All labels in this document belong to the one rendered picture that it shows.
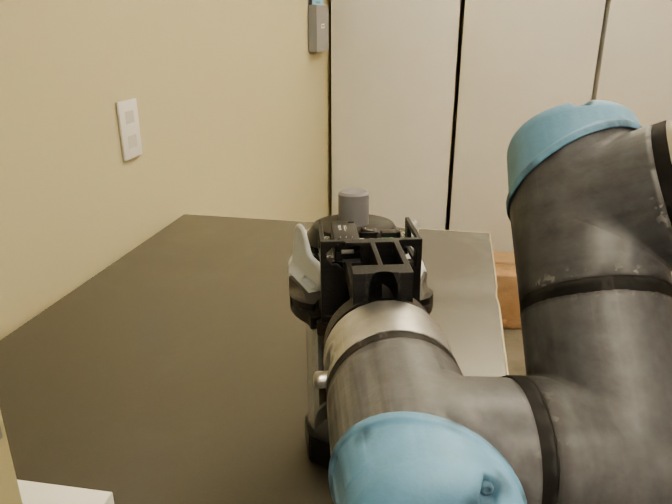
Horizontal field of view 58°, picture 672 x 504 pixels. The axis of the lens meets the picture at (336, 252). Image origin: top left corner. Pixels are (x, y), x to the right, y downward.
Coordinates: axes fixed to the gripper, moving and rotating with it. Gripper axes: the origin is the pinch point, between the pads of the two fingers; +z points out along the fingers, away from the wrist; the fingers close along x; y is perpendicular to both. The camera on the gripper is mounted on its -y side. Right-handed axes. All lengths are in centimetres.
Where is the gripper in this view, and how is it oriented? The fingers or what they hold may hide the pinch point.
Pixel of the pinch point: (353, 263)
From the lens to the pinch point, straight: 56.4
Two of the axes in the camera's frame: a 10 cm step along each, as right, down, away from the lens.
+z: -0.6, -3.5, 9.4
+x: -10.0, 0.3, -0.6
